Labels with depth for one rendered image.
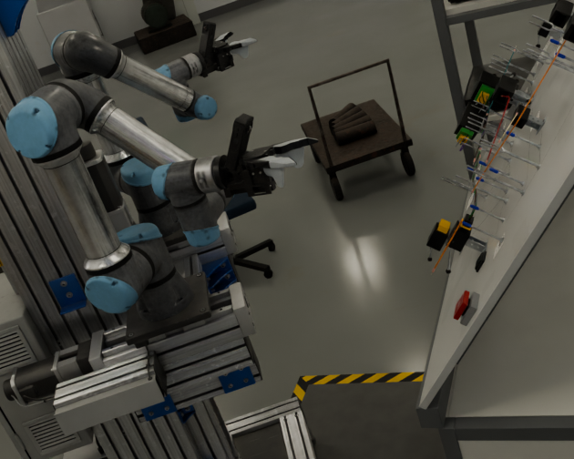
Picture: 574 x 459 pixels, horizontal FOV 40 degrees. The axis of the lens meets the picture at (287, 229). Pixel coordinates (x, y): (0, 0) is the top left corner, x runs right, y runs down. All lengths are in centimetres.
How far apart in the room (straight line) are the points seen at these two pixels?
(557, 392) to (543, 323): 28
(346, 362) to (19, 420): 167
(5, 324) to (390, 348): 190
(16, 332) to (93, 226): 54
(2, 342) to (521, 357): 137
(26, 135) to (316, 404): 206
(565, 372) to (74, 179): 125
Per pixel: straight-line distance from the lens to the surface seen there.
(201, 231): 171
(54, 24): 1177
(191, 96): 248
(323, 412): 339
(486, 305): 172
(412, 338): 364
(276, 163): 152
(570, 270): 243
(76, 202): 180
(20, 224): 216
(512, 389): 204
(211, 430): 256
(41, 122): 171
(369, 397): 338
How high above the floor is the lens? 213
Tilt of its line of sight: 26 degrees down
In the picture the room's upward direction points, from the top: 19 degrees counter-clockwise
